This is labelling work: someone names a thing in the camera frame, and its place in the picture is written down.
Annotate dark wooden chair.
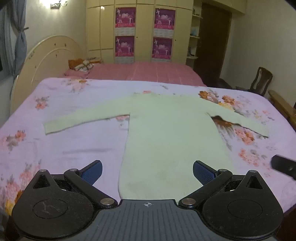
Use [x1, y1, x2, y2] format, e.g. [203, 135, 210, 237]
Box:
[235, 67, 273, 96]

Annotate corner shelf unit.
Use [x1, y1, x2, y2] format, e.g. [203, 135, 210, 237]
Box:
[186, 4, 203, 68]

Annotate dark wooden door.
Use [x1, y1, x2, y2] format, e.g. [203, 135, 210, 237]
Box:
[193, 3, 232, 87]

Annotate wall lamp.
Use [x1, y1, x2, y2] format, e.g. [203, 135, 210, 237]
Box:
[39, 0, 68, 9]

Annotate lower left pink poster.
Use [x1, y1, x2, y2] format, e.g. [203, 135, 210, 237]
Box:
[115, 36, 134, 57]

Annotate grey blue curtain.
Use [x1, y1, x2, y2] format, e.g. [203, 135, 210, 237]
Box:
[0, 0, 30, 80]

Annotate upper left pink poster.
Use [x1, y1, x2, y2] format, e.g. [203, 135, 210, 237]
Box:
[115, 7, 136, 28]

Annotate upper right pink poster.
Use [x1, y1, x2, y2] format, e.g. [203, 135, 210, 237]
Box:
[154, 8, 176, 30]

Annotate lower right pink poster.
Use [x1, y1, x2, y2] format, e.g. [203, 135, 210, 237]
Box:
[152, 37, 173, 62]

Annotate cream curved headboard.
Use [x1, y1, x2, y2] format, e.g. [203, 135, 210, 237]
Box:
[10, 35, 86, 114]

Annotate pale green long-sleeve sweater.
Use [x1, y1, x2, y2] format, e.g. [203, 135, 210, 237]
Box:
[44, 93, 268, 200]

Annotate orange and white pillow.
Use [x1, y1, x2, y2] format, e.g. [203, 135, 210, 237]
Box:
[68, 58, 103, 72]

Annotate cream wardrobe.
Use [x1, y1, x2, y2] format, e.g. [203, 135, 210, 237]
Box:
[86, 1, 194, 64]

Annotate pink poster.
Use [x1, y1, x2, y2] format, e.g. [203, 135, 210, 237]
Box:
[152, 37, 173, 62]
[115, 36, 134, 57]
[115, 7, 136, 28]
[154, 8, 176, 30]

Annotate lilac floral bedsheet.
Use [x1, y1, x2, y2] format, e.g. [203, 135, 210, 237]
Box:
[1, 78, 295, 212]

